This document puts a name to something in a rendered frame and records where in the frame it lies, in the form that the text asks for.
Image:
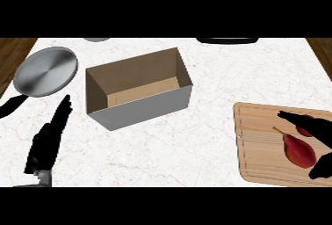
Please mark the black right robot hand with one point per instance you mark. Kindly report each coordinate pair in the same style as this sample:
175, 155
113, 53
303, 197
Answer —
318, 127

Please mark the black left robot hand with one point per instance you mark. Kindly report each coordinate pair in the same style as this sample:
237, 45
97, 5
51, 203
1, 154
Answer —
46, 143

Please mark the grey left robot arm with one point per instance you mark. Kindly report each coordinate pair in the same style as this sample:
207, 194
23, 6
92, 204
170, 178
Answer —
42, 179

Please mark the red pear with stem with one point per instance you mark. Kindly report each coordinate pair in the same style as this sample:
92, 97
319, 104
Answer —
300, 150

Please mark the wooden cutting board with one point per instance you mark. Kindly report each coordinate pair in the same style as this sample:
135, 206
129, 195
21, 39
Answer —
259, 140

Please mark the open cardboard box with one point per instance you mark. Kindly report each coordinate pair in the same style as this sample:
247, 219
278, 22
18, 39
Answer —
142, 110

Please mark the red fruit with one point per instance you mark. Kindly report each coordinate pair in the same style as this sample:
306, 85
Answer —
303, 132

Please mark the black flat object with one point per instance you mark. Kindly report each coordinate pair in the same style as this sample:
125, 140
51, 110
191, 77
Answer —
226, 40

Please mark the grey round object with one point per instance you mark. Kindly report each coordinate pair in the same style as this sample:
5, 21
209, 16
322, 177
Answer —
97, 39

